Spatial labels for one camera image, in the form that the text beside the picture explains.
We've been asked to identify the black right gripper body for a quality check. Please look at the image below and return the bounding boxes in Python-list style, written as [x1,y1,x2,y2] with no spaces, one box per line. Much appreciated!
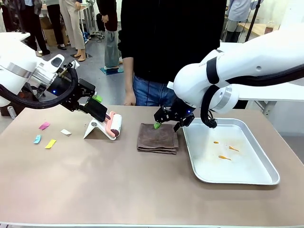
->
[163,98,196,122]

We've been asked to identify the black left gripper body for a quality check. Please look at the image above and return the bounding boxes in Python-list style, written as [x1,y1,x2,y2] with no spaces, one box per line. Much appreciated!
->
[60,79,97,112]

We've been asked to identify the brown towel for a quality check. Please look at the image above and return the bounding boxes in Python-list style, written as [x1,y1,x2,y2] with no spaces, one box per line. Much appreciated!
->
[137,123,179,155]

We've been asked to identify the pink-handled lint roller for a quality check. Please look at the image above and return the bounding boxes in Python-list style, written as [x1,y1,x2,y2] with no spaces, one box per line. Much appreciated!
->
[103,111,123,141]

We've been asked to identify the person's right forearm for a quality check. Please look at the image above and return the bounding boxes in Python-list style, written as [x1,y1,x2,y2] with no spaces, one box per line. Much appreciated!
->
[122,57,136,94]

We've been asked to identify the person's right hand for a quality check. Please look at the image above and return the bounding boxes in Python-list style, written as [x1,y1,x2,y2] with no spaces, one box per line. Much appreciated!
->
[123,91,137,106]

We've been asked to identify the white folded roller stand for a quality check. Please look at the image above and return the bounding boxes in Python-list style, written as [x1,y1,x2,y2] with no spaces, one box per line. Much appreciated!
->
[83,118,119,141]

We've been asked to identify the bystander in light jeans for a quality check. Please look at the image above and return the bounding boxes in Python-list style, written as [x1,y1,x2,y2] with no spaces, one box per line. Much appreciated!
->
[96,0,124,70]

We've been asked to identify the dark red bag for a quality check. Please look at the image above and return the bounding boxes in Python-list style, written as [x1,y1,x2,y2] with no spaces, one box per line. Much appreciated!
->
[18,90,40,103]

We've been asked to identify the brown cardboard box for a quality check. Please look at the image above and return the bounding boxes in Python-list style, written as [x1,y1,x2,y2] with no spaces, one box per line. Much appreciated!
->
[40,16,69,47]

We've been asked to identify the silver metal tray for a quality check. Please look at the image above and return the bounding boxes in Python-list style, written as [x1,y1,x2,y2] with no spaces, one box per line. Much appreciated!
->
[182,118,281,185]

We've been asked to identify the bystander in beige trousers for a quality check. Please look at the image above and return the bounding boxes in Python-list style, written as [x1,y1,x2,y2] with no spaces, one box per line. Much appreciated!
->
[58,0,86,62]

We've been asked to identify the person in black sweater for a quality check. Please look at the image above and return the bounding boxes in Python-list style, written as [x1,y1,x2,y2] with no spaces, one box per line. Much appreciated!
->
[118,0,228,107]

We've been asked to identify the bystander in black trousers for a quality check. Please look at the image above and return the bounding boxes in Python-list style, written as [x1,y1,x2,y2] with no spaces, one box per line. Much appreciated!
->
[22,0,51,57]

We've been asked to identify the small white side table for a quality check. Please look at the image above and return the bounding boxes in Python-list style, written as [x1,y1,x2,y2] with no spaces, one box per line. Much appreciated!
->
[0,31,31,41]

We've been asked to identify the large white side table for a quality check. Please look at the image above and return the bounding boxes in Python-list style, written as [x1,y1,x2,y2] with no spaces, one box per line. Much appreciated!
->
[219,41,304,117]

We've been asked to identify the wooden counter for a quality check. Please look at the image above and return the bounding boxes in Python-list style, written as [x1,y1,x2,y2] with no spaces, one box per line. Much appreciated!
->
[237,22,280,38]

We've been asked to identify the black tripod pole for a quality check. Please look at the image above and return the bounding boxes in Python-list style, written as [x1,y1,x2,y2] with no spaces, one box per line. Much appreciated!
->
[244,0,261,43]

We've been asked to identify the bystander in blue shirt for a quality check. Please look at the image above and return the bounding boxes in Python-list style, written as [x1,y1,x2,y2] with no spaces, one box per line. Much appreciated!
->
[225,0,258,43]

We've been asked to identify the black left arm cable sleeve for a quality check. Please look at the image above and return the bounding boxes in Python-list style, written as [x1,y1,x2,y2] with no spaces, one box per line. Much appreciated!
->
[0,63,80,110]

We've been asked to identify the black arm cable sleeve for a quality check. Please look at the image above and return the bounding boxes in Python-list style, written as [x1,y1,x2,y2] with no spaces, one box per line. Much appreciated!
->
[200,63,304,129]
[0,63,80,110]

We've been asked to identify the black right arm cable sleeve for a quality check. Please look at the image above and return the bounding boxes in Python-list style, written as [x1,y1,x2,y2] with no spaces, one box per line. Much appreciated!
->
[200,63,304,129]

